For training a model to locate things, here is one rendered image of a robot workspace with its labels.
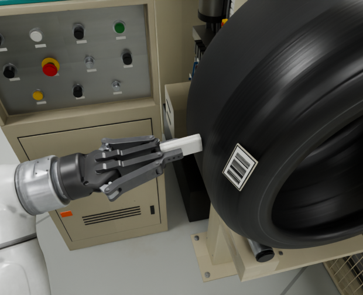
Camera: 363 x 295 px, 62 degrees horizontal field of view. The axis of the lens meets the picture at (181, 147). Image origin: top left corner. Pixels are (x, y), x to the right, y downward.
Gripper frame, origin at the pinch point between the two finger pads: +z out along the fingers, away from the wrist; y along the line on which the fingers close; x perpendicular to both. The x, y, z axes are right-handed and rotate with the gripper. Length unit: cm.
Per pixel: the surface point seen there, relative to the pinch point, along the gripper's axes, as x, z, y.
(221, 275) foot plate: 121, 8, 21
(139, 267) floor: 116, -32, 35
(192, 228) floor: 121, 1, 51
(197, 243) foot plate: 120, 1, 41
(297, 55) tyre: -16.0, 15.9, -5.3
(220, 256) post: 113, 10, 27
